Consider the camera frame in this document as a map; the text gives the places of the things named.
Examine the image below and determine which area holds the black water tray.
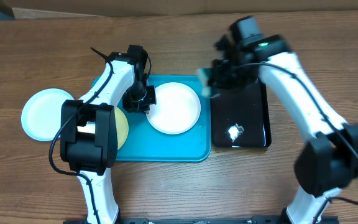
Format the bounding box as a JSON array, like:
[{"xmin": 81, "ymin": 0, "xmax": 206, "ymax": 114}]
[{"xmin": 210, "ymin": 80, "xmax": 272, "ymax": 148}]

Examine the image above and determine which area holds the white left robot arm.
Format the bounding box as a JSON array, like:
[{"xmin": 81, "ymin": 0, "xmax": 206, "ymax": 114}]
[{"xmin": 53, "ymin": 45, "xmax": 156, "ymax": 223}]

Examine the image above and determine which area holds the light blue plate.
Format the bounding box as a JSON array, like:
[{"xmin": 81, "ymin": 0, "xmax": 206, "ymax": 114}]
[{"xmin": 21, "ymin": 88, "xmax": 73, "ymax": 141}]

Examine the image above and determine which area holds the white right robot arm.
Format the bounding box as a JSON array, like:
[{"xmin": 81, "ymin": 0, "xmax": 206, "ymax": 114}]
[{"xmin": 199, "ymin": 16, "xmax": 358, "ymax": 223}]

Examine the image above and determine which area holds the yellow plate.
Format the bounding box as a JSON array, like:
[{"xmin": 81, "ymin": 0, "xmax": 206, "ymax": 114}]
[{"xmin": 114, "ymin": 108, "xmax": 129, "ymax": 149}]

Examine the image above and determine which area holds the white plate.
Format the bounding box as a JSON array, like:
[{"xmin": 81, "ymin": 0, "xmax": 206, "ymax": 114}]
[{"xmin": 147, "ymin": 82, "xmax": 201, "ymax": 134}]

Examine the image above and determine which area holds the green and yellow sponge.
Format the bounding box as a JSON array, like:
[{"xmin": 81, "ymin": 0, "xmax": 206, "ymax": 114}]
[{"xmin": 197, "ymin": 68, "xmax": 219, "ymax": 98}]

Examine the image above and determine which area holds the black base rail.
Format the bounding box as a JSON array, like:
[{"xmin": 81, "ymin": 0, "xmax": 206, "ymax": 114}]
[{"xmin": 63, "ymin": 215, "xmax": 340, "ymax": 224}]

